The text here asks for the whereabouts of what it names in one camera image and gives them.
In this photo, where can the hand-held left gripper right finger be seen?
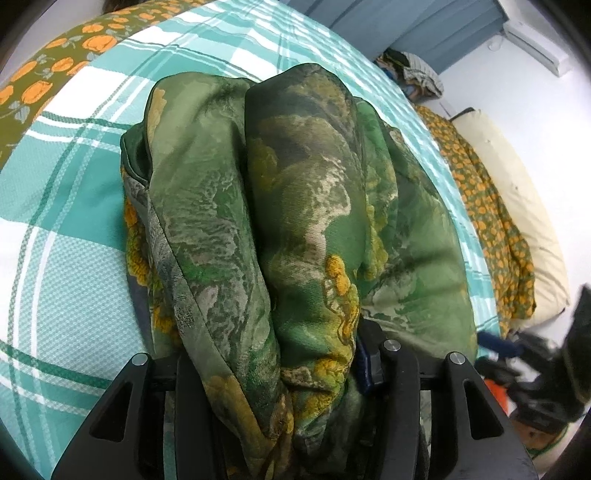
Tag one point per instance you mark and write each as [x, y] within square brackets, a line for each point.
[372, 371]

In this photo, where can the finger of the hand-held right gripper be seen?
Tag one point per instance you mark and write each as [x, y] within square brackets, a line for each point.
[501, 346]
[496, 371]

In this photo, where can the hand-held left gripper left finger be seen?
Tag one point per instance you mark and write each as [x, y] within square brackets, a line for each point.
[189, 401]

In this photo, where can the green landscape print jacket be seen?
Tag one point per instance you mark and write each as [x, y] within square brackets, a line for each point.
[300, 207]

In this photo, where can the pile of clothes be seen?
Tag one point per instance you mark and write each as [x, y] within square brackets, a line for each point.
[413, 74]

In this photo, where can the orange floral bedsheet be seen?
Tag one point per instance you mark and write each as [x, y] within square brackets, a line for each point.
[485, 207]

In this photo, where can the cream pillow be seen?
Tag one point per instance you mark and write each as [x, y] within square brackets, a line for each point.
[521, 194]

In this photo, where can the teal plaid blanket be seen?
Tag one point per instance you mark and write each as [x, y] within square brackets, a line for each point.
[69, 230]

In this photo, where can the white air conditioner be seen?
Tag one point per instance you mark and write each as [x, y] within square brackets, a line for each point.
[535, 44]

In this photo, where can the blue curtain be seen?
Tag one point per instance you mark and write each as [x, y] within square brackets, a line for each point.
[415, 27]

